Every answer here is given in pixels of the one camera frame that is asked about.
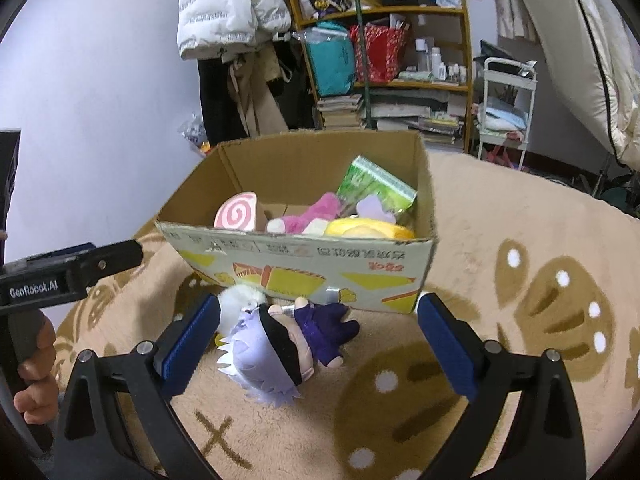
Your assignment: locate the red patterned bag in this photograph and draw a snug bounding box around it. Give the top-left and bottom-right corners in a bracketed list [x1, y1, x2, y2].
[364, 23, 409, 84]

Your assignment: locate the pink swirl plush cushion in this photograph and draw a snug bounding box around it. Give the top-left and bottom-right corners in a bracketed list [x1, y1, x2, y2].
[213, 192, 258, 232]

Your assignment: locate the white fluffy chick keychain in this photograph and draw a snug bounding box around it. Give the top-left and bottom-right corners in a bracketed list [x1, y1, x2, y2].
[214, 284, 267, 347]

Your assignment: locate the white-haired plush doll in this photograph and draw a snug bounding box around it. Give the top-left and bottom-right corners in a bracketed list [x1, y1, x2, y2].
[217, 297, 360, 408]

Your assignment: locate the pink plush toy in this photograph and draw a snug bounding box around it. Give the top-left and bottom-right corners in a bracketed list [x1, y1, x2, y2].
[266, 192, 342, 234]

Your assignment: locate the wooden shelf unit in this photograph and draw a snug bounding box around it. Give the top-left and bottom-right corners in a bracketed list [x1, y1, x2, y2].
[288, 0, 473, 153]

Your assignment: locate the person's left hand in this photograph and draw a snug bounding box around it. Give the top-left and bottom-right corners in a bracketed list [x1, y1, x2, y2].
[13, 316, 58, 425]

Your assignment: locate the beige hanging coat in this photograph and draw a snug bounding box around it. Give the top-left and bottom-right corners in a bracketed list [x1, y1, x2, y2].
[228, 42, 288, 138]

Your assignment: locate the white puffer jacket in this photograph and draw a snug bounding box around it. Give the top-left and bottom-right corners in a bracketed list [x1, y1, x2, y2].
[177, 0, 292, 61]

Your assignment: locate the beige patterned plush rug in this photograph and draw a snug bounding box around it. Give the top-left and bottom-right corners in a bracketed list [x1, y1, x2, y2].
[54, 153, 639, 479]

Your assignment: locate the open cardboard box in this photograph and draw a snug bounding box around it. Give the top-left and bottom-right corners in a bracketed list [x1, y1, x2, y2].
[156, 130, 436, 313]

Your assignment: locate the purple item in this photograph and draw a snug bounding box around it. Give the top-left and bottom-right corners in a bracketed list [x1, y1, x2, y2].
[356, 194, 396, 224]

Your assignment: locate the white utility cart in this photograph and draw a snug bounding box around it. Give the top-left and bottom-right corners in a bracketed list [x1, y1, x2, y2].
[476, 56, 538, 170]

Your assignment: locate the green tissue pack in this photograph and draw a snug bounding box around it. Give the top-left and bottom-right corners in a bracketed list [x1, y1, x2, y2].
[336, 156, 416, 223]

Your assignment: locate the teal storage bag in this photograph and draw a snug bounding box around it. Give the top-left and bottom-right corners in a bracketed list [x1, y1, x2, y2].
[300, 22, 356, 98]

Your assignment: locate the white bedding with black trim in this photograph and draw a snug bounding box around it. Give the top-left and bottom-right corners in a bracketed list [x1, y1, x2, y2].
[499, 0, 639, 171]

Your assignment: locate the yellow plush toy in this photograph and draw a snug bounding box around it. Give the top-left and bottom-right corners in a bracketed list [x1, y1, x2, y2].
[324, 218, 416, 240]

